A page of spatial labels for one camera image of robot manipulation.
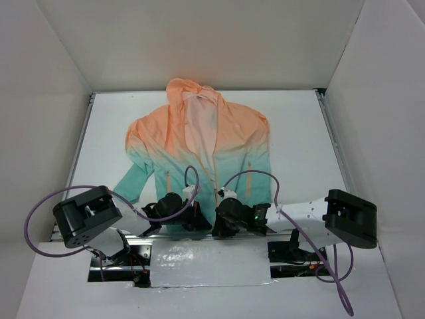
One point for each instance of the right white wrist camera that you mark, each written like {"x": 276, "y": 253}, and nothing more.
{"x": 225, "y": 193}

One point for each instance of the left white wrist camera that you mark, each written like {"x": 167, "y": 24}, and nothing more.
{"x": 190, "y": 192}

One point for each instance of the aluminium table frame rail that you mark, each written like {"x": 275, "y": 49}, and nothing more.
{"x": 148, "y": 195}

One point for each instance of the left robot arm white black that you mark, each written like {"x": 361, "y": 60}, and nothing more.
{"x": 93, "y": 219}

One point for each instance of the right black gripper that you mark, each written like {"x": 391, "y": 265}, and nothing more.
{"x": 220, "y": 226}

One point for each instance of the silver foil covered panel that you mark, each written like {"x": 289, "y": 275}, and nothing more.
{"x": 186, "y": 264}

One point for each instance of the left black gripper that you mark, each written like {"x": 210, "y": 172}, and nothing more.
{"x": 198, "y": 219}

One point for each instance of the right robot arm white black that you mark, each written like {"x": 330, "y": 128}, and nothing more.
{"x": 340, "y": 217}

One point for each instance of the orange and teal zip jacket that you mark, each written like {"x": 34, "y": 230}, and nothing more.
{"x": 199, "y": 138}

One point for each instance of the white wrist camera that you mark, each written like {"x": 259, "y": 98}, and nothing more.
{"x": 190, "y": 192}
{"x": 225, "y": 193}

